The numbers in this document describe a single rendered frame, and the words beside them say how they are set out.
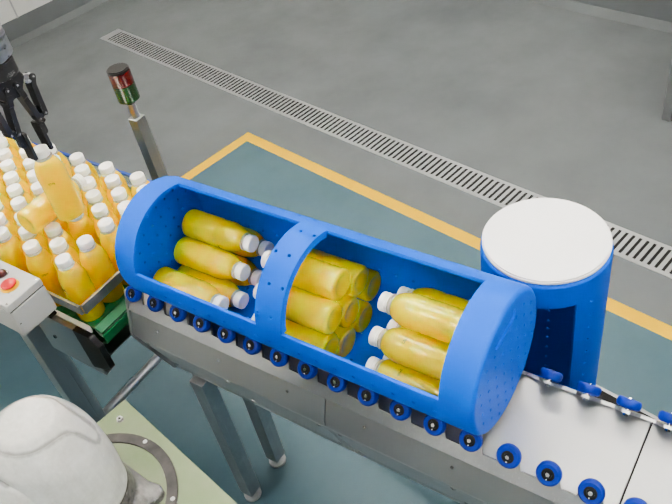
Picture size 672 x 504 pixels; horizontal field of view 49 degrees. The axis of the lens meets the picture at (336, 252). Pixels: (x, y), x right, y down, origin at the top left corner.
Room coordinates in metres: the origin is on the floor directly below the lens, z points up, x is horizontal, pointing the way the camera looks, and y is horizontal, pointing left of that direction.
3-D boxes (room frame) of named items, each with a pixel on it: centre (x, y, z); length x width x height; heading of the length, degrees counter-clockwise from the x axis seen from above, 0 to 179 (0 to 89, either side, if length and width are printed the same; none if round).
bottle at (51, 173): (1.50, 0.61, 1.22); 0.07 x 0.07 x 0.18
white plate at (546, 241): (1.17, -0.46, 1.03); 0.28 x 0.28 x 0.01
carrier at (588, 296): (1.17, -0.46, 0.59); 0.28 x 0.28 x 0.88
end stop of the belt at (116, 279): (1.48, 0.50, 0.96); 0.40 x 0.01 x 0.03; 139
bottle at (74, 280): (1.38, 0.63, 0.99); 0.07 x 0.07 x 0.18
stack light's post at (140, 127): (1.95, 0.49, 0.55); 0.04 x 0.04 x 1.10; 49
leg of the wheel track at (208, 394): (1.33, 0.43, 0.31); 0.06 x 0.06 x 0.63; 49
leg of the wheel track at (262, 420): (1.44, 0.34, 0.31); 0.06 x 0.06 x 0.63; 49
